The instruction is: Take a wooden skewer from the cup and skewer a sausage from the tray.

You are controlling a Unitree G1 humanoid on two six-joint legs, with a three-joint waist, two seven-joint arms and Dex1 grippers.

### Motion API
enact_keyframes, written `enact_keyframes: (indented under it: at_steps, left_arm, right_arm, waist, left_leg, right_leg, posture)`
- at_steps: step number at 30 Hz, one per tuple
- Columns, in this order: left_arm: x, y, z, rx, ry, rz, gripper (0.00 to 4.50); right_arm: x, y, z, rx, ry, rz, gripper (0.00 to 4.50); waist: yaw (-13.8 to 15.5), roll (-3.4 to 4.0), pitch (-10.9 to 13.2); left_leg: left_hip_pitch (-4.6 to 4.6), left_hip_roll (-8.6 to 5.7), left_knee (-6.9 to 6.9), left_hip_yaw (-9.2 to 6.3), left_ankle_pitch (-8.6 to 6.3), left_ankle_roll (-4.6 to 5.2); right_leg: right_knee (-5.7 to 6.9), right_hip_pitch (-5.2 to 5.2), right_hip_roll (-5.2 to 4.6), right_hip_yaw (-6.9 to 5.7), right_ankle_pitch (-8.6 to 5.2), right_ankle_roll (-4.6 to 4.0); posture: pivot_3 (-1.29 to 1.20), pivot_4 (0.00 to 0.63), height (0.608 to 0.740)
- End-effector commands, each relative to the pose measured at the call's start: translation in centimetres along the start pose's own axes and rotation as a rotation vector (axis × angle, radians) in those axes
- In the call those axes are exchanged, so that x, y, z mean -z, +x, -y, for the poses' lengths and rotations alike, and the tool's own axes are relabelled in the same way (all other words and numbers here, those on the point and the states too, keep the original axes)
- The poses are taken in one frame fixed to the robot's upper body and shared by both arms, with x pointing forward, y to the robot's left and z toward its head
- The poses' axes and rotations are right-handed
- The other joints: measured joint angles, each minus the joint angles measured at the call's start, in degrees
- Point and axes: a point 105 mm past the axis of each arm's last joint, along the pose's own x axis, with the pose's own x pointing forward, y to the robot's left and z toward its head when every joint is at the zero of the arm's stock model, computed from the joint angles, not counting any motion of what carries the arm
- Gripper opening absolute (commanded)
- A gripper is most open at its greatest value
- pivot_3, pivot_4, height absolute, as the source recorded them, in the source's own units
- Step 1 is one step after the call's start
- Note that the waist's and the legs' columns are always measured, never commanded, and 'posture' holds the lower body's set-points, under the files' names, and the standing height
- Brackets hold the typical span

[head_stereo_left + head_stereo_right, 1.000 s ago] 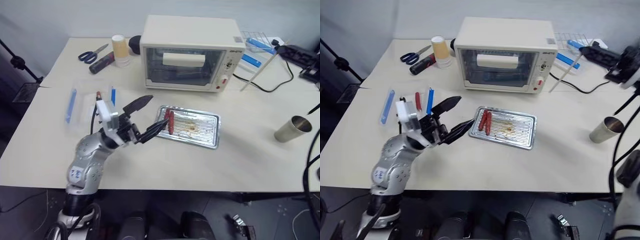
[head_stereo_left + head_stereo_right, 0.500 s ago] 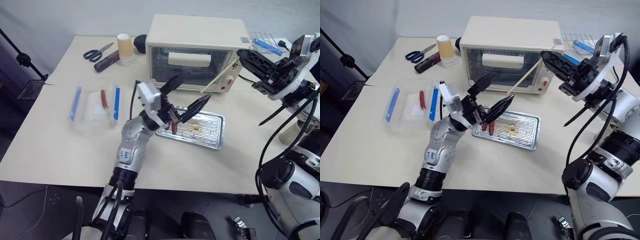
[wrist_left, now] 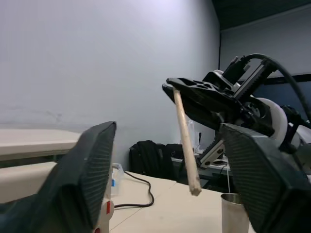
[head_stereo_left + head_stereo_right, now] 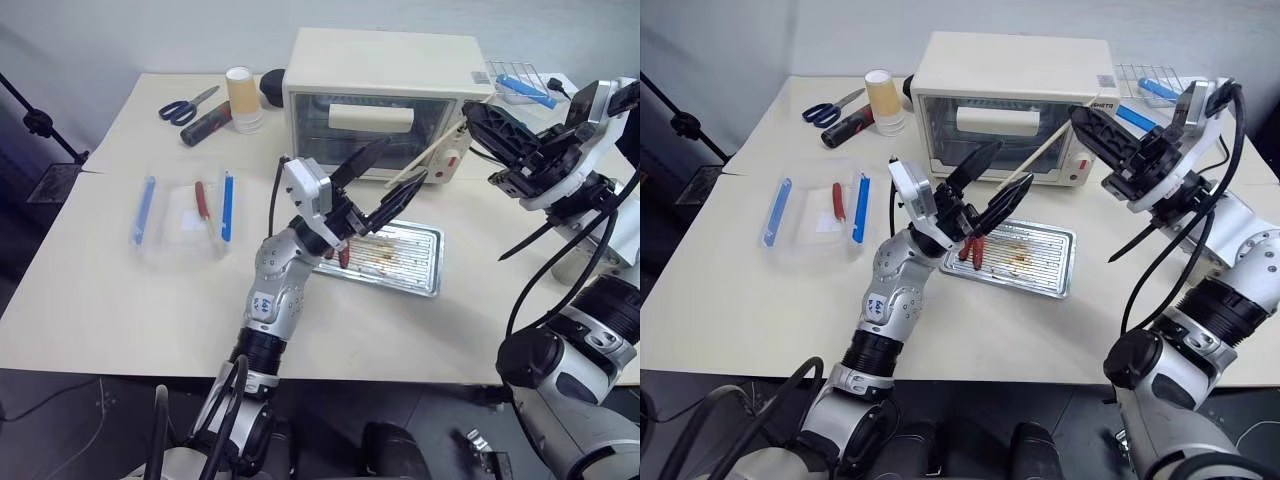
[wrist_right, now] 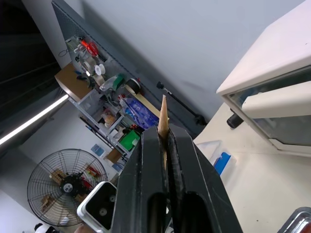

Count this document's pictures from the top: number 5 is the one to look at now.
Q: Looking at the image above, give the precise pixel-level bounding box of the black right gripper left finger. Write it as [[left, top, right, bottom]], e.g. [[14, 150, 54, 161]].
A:
[[110, 126, 171, 233]]

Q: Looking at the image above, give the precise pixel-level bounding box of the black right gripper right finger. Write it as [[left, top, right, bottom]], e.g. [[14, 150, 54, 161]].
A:
[[167, 123, 243, 233]]

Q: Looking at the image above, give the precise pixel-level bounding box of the wooden skewer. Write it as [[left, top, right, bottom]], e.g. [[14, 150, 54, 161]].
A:
[[157, 94, 171, 195]]

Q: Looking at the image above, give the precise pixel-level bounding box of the silver metal tray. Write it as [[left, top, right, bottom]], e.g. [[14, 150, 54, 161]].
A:
[[276, 207, 311, 233]]

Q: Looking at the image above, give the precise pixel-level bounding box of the clear container with blue lid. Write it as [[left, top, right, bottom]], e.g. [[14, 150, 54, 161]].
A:
[[195, 140, 237, 176]]

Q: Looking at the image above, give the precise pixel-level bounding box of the green plastic bin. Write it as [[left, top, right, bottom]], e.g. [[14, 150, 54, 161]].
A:
[[118, 130, 141, 153]]

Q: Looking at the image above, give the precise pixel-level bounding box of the grey metal shelving rack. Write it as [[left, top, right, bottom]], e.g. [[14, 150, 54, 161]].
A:
[[69, 87, 143, 162]]

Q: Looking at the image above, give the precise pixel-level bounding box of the blue patterned bag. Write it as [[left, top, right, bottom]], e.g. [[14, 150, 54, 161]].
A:
[[120, 96, 160, 130]]

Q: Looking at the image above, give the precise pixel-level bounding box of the black rod with knob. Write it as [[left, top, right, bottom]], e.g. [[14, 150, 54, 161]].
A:
[[156, 81, 207, 126]]

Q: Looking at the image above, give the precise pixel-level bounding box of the black tape roll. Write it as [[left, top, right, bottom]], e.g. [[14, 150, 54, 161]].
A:
[[125, 78, 142, 95]]

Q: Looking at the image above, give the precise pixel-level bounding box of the brown cardboard box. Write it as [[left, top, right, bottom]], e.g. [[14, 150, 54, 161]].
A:
[[54, 63, 94, 100]]

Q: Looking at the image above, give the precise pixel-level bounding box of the dark grey pegboard panel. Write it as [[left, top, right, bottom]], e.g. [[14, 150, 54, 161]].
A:
[[52, 0, 207, 139]]

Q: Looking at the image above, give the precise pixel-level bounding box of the white LED light strip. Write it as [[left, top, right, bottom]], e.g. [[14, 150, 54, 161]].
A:
[[0, 93, 70, 147]]

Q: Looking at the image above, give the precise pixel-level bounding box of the cream toaster oven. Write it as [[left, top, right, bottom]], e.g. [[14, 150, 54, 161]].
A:
[[216, 0, 311, 157]]

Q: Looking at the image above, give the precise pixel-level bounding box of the silver black camera device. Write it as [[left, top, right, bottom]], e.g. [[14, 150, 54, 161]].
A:
[[77, 181, 118, 232]]

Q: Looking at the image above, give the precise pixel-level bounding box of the black wire floor fan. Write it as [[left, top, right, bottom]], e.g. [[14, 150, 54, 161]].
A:
[[27, 148, 109, 227]]

